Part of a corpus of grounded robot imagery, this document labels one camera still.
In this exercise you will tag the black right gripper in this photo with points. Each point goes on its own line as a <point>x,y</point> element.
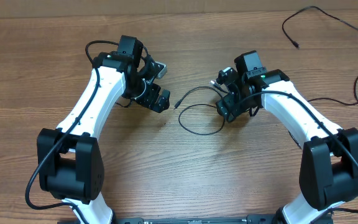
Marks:
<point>228,104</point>

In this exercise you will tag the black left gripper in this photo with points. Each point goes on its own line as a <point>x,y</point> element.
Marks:
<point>150,100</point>

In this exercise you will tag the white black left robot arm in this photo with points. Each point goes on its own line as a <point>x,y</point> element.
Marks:
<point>70,169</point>

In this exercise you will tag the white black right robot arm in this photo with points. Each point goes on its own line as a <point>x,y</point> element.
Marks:
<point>329,163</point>

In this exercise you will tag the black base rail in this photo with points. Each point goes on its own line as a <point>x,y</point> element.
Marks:
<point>191,220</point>

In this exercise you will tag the cardboard wall panel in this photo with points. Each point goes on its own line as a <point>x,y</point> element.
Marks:
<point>63,8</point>

